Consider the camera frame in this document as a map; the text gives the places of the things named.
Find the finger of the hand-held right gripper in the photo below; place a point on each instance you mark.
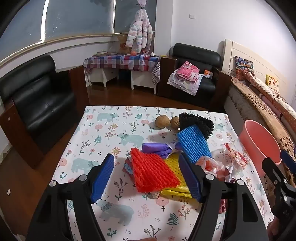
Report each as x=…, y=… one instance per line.
x=272, y=170
x=288, y=161

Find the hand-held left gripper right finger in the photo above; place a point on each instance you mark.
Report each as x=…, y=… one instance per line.
x=192, y=183

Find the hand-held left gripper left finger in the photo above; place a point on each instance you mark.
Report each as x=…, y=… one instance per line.
x=101, y=180

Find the yellow plastic bag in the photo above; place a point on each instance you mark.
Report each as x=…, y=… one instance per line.
x=175, y=171

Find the orange clear plastic bag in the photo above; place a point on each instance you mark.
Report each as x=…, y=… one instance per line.
x=208, y=165

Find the red cartoon snack packet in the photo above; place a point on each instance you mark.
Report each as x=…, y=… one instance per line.
x=129, y=169

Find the pink plastic bucket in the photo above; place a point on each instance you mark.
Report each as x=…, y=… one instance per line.
x=259, y=143

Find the blue foam net sleeve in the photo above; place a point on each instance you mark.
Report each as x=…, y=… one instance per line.
x=194, y=143

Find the red foam net sleeve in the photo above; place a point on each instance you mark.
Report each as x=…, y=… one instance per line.
x=152, y=171

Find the red white snack wrapper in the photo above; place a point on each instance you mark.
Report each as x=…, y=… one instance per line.
x=233, y=157

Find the purple snack wrapper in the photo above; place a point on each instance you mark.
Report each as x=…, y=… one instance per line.
x=155, y=149

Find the black foam net sleeve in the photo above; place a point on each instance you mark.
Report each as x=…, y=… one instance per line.
x=198, y=121

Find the floral bear tablecloth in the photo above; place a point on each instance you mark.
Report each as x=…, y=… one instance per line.
x=92, y=139

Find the brown walnut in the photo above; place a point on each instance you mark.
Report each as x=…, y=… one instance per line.
x=162, y=121
x=175, y=122

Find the white bed mattress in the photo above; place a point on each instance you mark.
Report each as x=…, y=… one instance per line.
x=233, y=104

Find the yellow flower pillow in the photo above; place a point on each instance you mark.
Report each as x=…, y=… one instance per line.
x=272, y=82

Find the white paper scrap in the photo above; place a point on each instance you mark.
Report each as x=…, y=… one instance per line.
x=8, y=191

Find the white printed cloth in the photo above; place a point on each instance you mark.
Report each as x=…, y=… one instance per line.
x=185, y=85

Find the black leather armchair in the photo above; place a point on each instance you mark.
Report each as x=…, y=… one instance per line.
x=196, y=52
x=39, y=104

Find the colourful patterned pillow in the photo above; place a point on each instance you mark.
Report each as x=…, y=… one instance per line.
x=244, y=64

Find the cream bed headboard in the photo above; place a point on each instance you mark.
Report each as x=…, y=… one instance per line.
x=254, y=58

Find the white desk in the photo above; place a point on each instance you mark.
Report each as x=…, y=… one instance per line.
x=143, y=80

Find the small orange box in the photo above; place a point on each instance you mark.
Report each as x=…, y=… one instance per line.
x=208, y=74

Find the pink folded blanket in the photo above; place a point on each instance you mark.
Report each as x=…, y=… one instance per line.
x=186, y=70

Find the checkered cloth side table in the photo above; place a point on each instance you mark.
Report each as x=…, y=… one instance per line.
x=122, y=62

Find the brown paper bag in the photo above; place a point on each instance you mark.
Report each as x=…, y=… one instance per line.
x=122, y=45

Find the pastel puffer jacket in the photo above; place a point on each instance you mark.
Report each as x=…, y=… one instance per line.
x=138, y=32

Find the grey window blind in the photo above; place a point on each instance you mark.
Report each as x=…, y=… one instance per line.
x=124, y=11
x=74, y=16

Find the pink hanging cloth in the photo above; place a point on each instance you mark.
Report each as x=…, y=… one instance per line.
x=141, y=2

